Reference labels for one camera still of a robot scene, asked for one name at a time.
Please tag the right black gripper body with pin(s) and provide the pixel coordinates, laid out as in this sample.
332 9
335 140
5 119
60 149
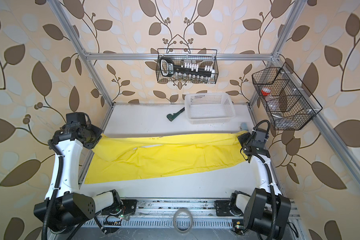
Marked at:
245 139

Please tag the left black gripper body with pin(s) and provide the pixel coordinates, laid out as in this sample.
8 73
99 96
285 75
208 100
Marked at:
93 133

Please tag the yellow trousers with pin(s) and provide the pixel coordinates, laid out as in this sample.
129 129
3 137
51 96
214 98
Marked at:
126 159

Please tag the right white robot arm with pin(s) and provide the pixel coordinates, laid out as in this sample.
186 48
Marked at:
265 211

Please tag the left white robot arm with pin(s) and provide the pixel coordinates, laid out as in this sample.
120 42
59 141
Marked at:
65 206

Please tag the red item in basket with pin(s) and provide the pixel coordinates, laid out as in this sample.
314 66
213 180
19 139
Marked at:
266 92

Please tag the white plastic laundry basket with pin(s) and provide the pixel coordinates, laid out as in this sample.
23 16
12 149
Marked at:
209 108

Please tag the dark green pipe wrench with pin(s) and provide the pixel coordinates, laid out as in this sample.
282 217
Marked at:
173 116

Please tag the clear tape roll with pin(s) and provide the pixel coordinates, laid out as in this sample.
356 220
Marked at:
183 221

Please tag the black tool in basket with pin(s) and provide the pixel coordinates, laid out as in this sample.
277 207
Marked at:
168 68

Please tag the black wire basket right wall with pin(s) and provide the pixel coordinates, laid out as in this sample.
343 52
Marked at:
295 108

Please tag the black wire basket wall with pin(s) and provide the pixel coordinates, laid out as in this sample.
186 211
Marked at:
205 57
295 108

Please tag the black wire basket back wall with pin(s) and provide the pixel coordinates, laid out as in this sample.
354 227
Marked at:
205 57

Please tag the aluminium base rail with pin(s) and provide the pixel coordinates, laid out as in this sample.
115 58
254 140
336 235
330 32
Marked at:
157 213

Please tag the aluminium frame post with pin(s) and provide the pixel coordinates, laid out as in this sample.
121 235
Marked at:
275 78

